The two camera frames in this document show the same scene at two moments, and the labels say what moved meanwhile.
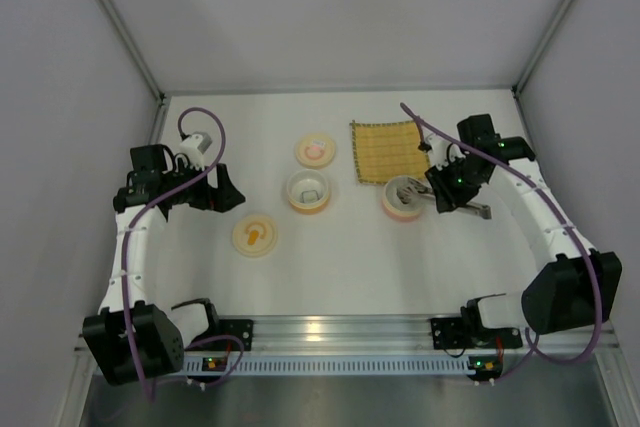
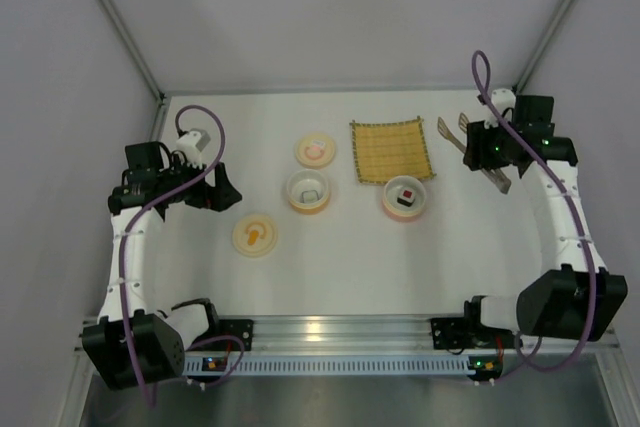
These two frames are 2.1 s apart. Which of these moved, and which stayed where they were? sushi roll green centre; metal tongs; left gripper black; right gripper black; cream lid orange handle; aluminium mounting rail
Moved: right gripper black; metal tongs
Stayed: sushi roll green centre; aluminium mounting rail; cream lid orange handle; left gripper black
